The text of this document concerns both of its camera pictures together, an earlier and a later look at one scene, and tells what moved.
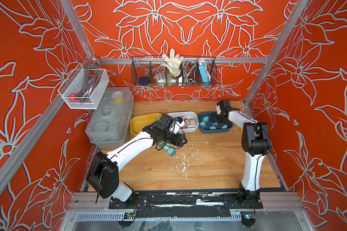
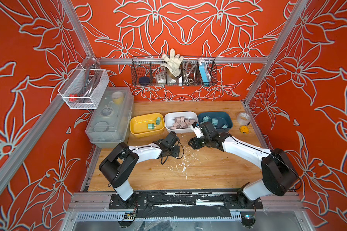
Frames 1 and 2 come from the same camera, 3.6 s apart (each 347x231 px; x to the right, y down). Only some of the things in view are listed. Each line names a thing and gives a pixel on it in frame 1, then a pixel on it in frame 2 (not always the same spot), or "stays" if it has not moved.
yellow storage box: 137,123 stays
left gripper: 179,140 -> 177,153
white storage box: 190,119 stays
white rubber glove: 174,62 stays
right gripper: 215,120 -> 193,142
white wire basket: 83,88 stays
